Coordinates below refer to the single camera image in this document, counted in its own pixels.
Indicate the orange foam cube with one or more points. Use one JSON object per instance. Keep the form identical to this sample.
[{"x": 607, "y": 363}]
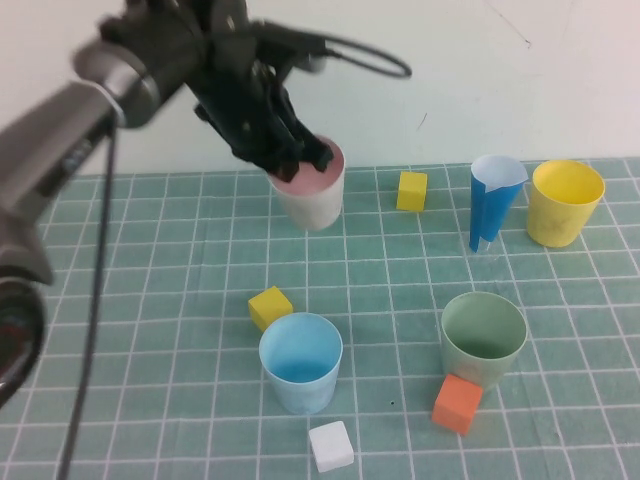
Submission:
[{"x": 455, "y": 405}]

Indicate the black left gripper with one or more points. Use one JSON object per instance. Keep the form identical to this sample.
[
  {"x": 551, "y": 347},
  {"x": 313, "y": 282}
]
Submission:
[{"x": 235, "y": 105}]

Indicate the yellow plastic cup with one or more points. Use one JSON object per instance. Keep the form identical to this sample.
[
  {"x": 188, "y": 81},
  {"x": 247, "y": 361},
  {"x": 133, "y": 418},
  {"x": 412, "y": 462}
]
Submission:
[{"x": 555, "y": 225}]

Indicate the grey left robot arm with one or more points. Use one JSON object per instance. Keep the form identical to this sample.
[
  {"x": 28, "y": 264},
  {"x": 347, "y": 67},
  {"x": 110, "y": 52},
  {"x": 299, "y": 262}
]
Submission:
[{"x": 45, "y": 150}]

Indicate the yellow foam cube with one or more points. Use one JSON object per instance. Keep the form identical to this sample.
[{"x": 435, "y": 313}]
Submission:
[
  {"x": 267, "y": 305},
  {"x": 412, "y": 195}
]

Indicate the light green plastic cup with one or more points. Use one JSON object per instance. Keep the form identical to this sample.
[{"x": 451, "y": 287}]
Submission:
[{"x": 465, "y": 357}]

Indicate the light blue plastic cup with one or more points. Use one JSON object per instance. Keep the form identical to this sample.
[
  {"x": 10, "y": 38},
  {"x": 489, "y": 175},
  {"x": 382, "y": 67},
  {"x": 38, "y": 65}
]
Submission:
[{"x": 300, "y": 395}]

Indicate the white cup with pink inside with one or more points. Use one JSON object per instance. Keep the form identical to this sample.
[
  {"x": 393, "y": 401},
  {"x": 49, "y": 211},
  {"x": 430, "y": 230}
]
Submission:
[{"x": 315, "y": 210}]

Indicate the white foam cube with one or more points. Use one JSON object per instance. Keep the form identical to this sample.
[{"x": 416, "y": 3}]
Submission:
[{"x": 330, "y": 447}]

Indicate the blue rolled paper cone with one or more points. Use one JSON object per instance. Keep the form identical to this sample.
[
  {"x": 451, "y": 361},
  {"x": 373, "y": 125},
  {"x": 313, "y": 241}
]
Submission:
[{"x": 487, "y": 210}]

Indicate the green checked tablecloth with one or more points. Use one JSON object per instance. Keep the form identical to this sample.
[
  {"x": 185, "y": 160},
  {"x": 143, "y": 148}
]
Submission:
[{"x": 200, "y": 280}]

